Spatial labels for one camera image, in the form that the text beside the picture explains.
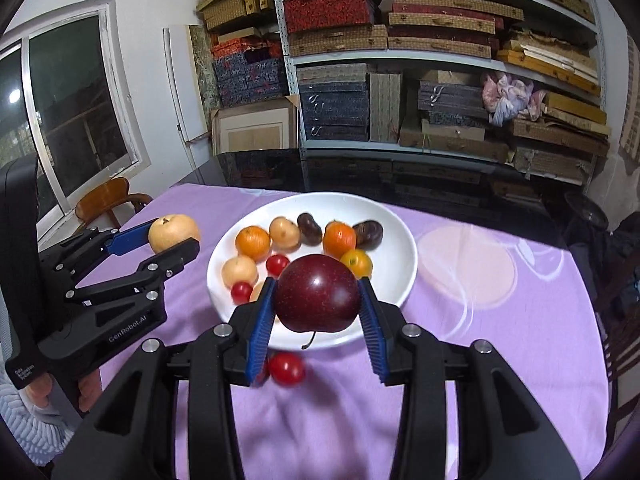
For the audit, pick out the green patterned board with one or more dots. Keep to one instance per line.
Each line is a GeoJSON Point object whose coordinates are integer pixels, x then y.
{"type": "Point", "coordinates": [202, 70]}

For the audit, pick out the stack of dark brown boxes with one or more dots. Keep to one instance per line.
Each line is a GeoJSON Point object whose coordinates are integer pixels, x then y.
{"type": "Point", "coordinates": [445, 105]}

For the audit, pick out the brick pattern sheet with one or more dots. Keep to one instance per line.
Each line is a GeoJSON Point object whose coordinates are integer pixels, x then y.
{"type": "Point", "coordinates": [630, 100]}

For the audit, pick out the stack of woven tan boxes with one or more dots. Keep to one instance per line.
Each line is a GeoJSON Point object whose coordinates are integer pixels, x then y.
{"type": "Point", "coordinates": [440, 47]}

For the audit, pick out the dark purple mangosteen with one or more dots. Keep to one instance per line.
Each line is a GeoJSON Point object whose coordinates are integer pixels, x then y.
{"type": "Point", "coordinates": [310, 228]}
{"type": "Point", "coordinates": [368, 233]}

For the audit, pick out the small orange mandarin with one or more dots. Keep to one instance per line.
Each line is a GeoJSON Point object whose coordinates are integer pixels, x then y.
{"type": "Point", "coordinates": [340, 237]}
{"type": "Point", "coordinates": [253, 242]}

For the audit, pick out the white oval plate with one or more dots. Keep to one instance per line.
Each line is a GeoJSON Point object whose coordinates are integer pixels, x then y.
{"type": "Point", "coordinates": [395, 260]}

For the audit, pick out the grey metal shelving rack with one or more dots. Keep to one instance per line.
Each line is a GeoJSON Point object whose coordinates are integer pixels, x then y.
{"type": "Point", "coordinates": [290, 60]}

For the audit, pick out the stack of small tan boxes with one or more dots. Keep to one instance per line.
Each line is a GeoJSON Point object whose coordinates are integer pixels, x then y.
{"type": "Point", "coordinates": [230, 10]}

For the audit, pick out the dark red plum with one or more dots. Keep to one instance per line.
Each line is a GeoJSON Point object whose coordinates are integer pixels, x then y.
{"type": "Point", "coordinates": [317, 292]}

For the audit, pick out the wooden chair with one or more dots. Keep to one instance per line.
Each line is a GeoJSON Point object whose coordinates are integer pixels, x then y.
{"type": "Point", "coordinates": [105, 200]}

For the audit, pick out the person's left hand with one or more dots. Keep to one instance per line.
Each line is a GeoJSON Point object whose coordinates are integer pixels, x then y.
{"type": "Point", "coordinates": [90, 390]}

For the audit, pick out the person's left forearm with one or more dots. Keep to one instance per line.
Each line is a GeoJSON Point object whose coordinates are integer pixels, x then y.
{"type": "Point", "coordinates": [30, 430]}

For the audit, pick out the orange-yellow tomato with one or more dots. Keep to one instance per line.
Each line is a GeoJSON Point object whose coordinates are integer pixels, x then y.
{"type": "Point", "coordinates": [357, 262]}

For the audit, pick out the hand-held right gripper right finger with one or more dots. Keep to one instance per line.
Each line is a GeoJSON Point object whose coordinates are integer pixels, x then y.
{"type": "Point", "coordinates": [372, 330]}

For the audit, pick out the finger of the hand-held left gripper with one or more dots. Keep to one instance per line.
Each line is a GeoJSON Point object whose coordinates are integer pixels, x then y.
{"type": "Point", "coordinates": [127, 240]}
{"type": "Point", "coordinates": [170, 260]}

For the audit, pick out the white board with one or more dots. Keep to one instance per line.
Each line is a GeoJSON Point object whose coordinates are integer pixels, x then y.
{"type": "Point", "coordinates": [182, 90]}

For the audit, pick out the pink crumpled bag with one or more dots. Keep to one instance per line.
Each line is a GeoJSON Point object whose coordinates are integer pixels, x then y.
{"type": "Point", "coordinates": [507, 97]}

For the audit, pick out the stack of red patterned boxes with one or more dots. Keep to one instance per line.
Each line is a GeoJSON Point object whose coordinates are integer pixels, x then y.
{"type": "Point", "coordinates": [325, 10]}

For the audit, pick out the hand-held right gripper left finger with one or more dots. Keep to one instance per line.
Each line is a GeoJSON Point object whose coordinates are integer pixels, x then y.
{"type": "Point", "coordinates": [262, 330]}

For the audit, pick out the stack of blue patterned boxes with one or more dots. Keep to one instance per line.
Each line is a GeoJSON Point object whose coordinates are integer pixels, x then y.
{"type": "Point", "coordinates": [245, 77]}

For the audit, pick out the upright grey woven boxes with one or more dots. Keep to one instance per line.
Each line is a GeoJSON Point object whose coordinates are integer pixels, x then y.
{"type": "Point", "coordinates": [385, 110]}

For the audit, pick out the purple printed tablecloth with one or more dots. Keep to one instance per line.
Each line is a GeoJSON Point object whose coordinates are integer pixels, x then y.
{"type": "Point", "coordinates": [500, 350]}

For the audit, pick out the white framed window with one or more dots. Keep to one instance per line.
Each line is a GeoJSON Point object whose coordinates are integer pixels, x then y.
{"type": "Point", "coordinates": [75, 110]}

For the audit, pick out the stack of dark grey boxes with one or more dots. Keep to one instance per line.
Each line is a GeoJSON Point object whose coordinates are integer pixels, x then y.
{"type": "Point", "coordinates": [332, 110]}

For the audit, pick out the yellow pear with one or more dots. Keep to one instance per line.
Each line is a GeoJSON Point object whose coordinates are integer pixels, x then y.
{"type": "Point", "coordinates": [173, 232]}

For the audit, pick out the open cardboard box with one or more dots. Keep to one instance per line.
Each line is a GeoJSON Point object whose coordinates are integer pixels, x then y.
{"type": "Point", "coordinates": [255, 130]}

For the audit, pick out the stack of yellow wooden boxes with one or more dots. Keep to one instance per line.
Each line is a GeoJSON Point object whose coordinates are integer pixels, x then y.
{"type": "Point", "coordinates": [545, 67]}

